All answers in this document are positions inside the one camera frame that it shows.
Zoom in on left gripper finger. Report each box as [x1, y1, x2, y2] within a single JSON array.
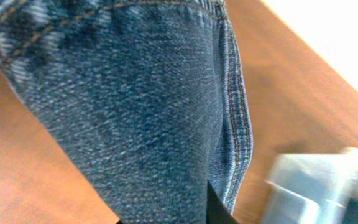
[[206, 182, 239, 224]]

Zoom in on dark blue jeans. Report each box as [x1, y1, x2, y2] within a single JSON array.
[[0, 0, 253, 223]]

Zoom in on clear plastic storage bin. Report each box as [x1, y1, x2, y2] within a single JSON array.
[[261, 147, 358, 224]]

